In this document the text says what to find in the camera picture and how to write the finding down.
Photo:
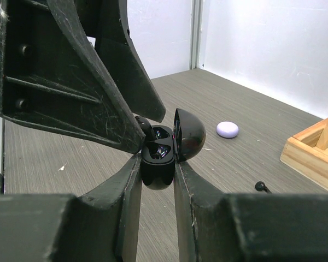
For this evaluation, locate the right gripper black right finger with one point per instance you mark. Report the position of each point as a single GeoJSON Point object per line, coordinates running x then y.
{"type": "Point", "coordinates": [217, 226]}

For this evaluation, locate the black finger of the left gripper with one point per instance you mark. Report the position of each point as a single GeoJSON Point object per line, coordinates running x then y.
{"type": "Point", "coordinates": [107, 22]}

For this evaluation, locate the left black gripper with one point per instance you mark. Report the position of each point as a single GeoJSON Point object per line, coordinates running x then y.
{"type": "Point", "coordinates": [52, 79]}

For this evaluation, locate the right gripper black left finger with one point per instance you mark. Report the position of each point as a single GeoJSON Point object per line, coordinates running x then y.
{"type": "Point", "coordinates": [101, 225]}

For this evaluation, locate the black round earbud case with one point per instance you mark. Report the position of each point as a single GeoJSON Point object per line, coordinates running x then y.
{"type": "Point", "coordinates": [168, 147]}

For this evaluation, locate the black earbud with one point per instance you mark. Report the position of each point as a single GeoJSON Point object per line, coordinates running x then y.
{"type": "Point", "coordinates": [261, 187]}
{"type": "Point", "coordinates": [145, 126]}

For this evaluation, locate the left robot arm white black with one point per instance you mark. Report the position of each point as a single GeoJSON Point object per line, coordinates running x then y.
{"type": "Point", "coordinates": [71, 68]}

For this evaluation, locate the wooden clothes rack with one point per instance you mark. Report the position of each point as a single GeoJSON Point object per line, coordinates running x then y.
{"type": "Point", "coordinates": [307, 153]}

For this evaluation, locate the aluminium corner frame profile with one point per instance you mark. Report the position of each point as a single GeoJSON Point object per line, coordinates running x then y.
{"type": "Point", "coordinates": [196, 22]}

